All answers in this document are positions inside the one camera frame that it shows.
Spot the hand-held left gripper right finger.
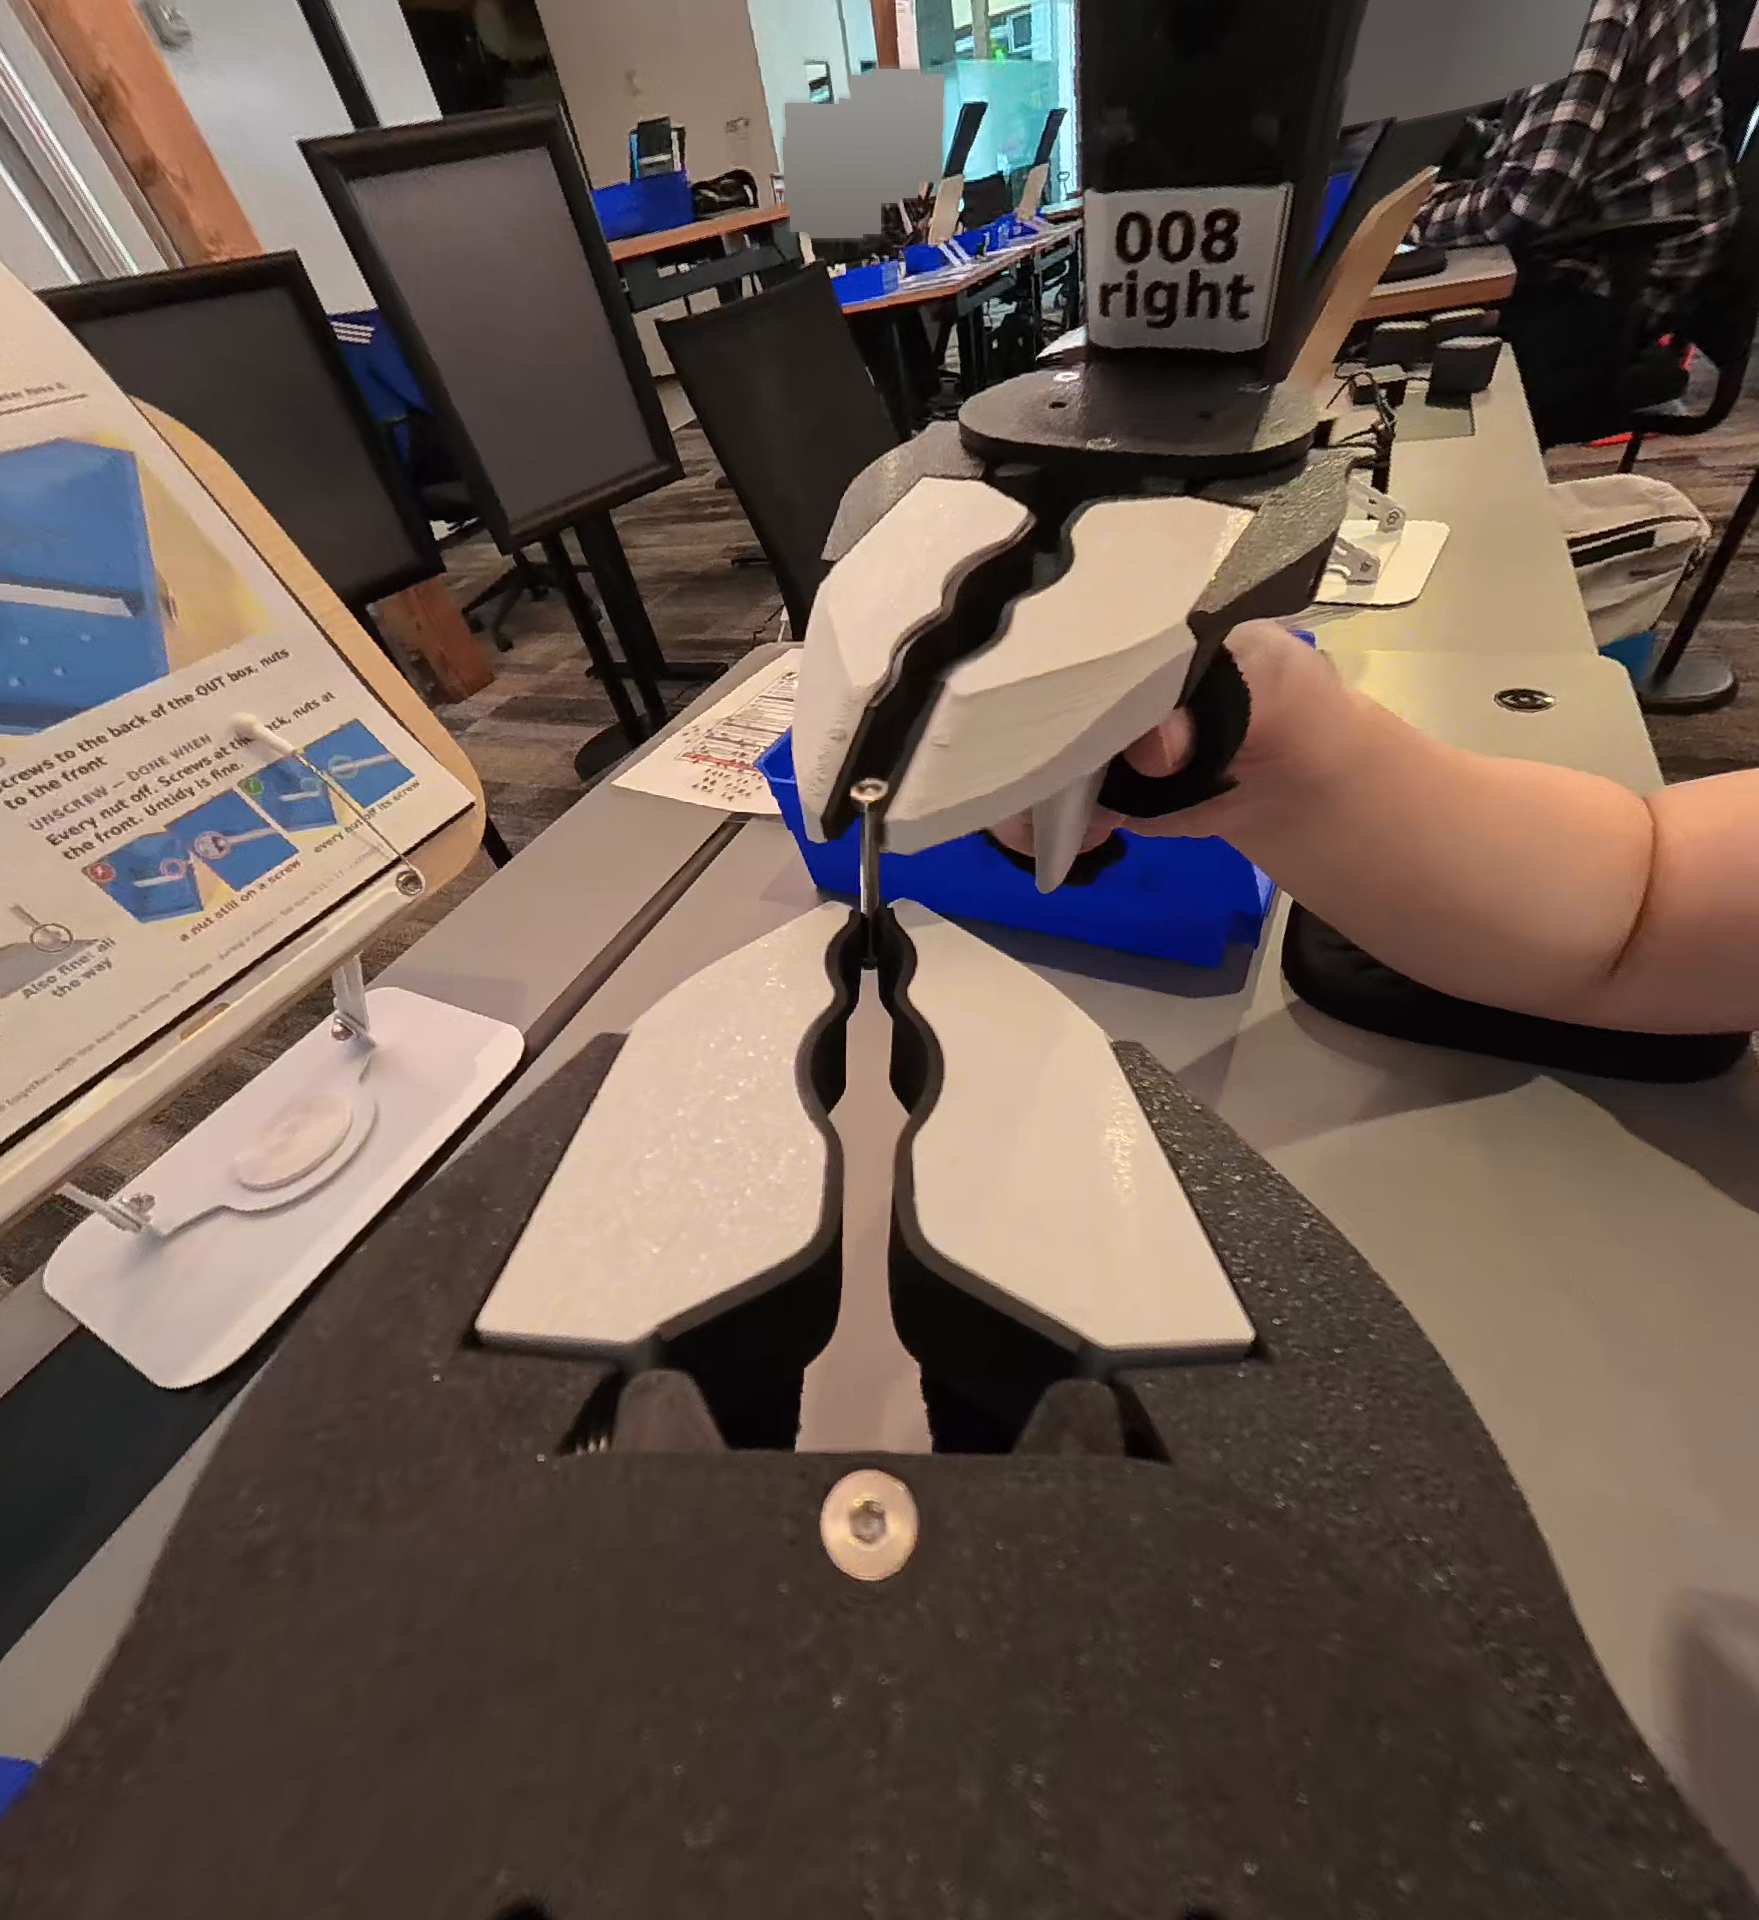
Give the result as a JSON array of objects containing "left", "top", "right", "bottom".
[{"left": 867, "top": 901, "right": 1258, "bottom": 1455}]

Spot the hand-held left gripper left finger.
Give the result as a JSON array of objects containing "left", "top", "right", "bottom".
[{"left": 473, "top": 901, "right": 881, "bottom": 1451}]

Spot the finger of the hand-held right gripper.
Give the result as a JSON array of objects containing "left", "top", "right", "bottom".
[
  {"left": 883, "top": 492, "right": 1258, "bottom": 853},
  {"left": 789, "top": 476, "right": 1041, "bottom": 846}
]

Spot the person's right forearm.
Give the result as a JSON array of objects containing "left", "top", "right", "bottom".
[{"left": 1320, "top": 692, "right": 1759, "bottom": 1040}]

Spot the person's right hand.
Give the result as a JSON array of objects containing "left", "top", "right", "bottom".
[{"left": 1003, "top": 619, "right": 1362, "bottom": 861}]

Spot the printed paper sheet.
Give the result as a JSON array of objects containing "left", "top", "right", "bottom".
[{"left": 609, "top": 666, "right": 809, "bottom": 822}]

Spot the tilted display board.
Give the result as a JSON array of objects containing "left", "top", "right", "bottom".
[{"left": 1286, "top": 162, "right": 1440, "bottom": 396}]

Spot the long office desk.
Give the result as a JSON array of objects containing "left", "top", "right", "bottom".
[{"left": 815, "top": 206, "right": 1085, "bottom": 396}]

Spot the white document stand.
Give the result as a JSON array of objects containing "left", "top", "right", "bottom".
[{"left": 1310, "top": 476, "right": 1452, "bottom": 613}]

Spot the white stand base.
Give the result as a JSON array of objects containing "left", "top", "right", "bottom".
[{"left": 0, "top": 863, "right": 527, "bottom": 1392}]

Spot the wooden office desk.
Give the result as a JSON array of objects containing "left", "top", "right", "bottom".
[{"left": 605, "top": 204, "right": 793, "bottom": 312}]

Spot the black framed board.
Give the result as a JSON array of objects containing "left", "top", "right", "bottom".
[
  {"left": 35, "top": 250, "right": 449, "bottom": 613},
  {"left": 297, "top": 103, "right": 691, "bottom": 786}
]

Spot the white bag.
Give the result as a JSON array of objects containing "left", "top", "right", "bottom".
[{"left": 1544, "top": 470, "right": 1714, "bottom": 650}]

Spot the black pole stand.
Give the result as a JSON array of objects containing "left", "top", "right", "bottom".
[{"left": 1632, "top": 342, "right": 1759, "bottom": 719}]

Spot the printed instruction sheet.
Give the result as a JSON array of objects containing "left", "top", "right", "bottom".
[{"left": 0, "top": 180, "right": 479, "bottom": 1213}]

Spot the dark table cable cover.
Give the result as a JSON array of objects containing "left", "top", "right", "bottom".
[{"left": 0, "top": 1317, "right": 223, "bottom": 1731}]

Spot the wooden post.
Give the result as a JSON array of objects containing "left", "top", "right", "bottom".
[{"left": 21, "top": 0, "right": 501, "bottom": 711}]

